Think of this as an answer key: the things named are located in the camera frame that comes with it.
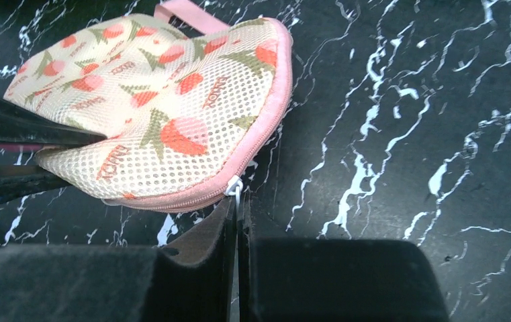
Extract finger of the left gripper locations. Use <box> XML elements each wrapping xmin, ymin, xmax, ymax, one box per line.
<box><xmin>0</xmin><ymin>98</ymin><xmax>106</xmax><ymax>146</ymax></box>
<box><xmin>0</xmin><ymin>165</ymin><xmax>71</xmax><ymax>205</ymax></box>

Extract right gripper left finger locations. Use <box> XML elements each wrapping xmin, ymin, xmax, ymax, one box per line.
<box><xmin>0</xmin><ymin>197</ymin><xmax>236</xmax><ymax>321</ymax></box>

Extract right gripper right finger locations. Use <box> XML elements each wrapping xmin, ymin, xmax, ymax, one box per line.
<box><xmin>238</xmin><ymin>197</ymin><xmax>449</xmax><ymax>321</ymax></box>

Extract floral pink mesh laundry bag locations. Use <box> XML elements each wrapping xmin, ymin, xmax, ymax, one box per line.
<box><xmin>4</xmin><ymin>1</ymin><xmax>293</xmax><ymax>213</ymax></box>

